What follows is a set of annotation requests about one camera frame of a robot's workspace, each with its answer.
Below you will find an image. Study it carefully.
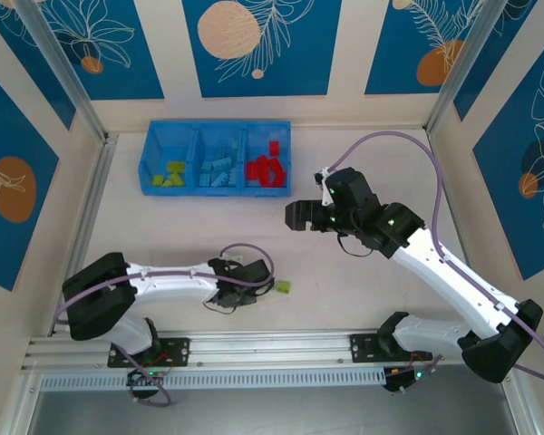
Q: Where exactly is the blue three-compartment bin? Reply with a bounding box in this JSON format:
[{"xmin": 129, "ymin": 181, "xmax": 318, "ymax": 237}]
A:
[{"xmin": 139, "ymin": 118, "xmax": 295, "ymax": 198}]

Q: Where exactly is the thin black left gripper cable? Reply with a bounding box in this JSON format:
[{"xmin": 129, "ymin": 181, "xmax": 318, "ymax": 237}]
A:
[{"xmin": 202, "ymin": 298, "xmax": 237, "ymax": 316}]

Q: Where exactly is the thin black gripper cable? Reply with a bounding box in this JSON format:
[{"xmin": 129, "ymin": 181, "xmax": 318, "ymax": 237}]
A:
[
  {"xmin": 202, "ymin": 298, "xmax": 237, "ymax": 316},
  {"xmin": 337, "ymin": 233, "xmax": 375, "ymax": 258}
]

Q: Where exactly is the horizontal aluminium base rail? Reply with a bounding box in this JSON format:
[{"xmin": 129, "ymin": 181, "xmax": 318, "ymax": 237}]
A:
[{"xmin": 20, "ymin": 326, "xmax": 522, "ymax": 372}]

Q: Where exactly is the thin black right gripper cable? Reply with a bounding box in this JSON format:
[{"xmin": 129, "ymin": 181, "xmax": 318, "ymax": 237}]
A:
[{"xmin": 337, "ymin": 233, "xmax": 375, "ymax": 258}]

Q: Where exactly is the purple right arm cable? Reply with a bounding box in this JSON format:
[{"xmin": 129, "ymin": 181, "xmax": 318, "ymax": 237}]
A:
[{"xmin": 330, "ymin": 130, "xmax": 544, "ymax": 384}]

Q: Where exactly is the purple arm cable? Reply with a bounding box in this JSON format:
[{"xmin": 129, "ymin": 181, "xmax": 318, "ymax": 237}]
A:
[
  {"xmin": 53, "ymin": 243, "xmax": 277, "ymax": 407},
  {"xmin": 330, "ymin": 130, "xmax": 544, "ymax": 384}
]

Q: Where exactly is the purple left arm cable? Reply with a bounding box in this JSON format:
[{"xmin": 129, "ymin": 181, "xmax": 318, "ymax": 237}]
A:
[{"xmin": 53, "ymin": 243, "xmax": 277, "ymax": 407}]

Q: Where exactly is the grey slotted cable duct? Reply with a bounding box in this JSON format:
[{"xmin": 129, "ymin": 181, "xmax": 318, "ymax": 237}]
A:
[{"xmin": 39, "ymin": 367, "xmax": 387, "ymax": 392}]

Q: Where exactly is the aluminium side rail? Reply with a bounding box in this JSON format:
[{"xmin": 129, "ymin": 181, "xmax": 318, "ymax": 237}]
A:
[
  {"xmin": 49, "ymin": 131, "xmax": 120, "ymax": 337},
  {"xmin": 425, "ymin": 129, "xmax": 502, "ymax": 328}
]

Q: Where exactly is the blue floral wall panel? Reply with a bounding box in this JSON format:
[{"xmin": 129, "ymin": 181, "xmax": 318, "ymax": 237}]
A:
[
  {"xmin": 0, "ymin": 6, "xmax": 77, "ymax": 132},
  {"xmin": 472, "ymin": 43, "xmax": 544, "ymax": 282},
  {"xmin": 0, "ymin": 63, "xmax": 61, "ymax": 292},
  {"xmin": 181, "ymin": 0, "xmax": 344, "ymax": 99},
  {"xmin": 364, "ymin": 0, "xmax": 495, "ymax": 96},
  {"xmin": 452, "ymin": 0, "xmax": 544, "ymax": 123},
  {"xmin": 34, "ymin": 0, "xmax": 165, "ymax": 102}
]

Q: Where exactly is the aluminium corner post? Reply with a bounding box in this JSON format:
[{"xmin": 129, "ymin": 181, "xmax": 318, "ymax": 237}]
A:
[
  {"xmin": 14, "ymin": 0, "xmax": 110, "ymax": 144},
  {"xmin": 424, "ymin": 0, "xmax": 513, "ymax": 137}
]

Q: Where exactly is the aluminium lower frame bar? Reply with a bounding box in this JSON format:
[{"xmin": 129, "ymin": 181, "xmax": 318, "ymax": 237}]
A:
[
  {"xmin": 496, "ymin": 362, "xmax": 534, "ymax": 435},
  {"xmin": 0, "ymin": 369, "xmax": 42, "ymax": 435}
]

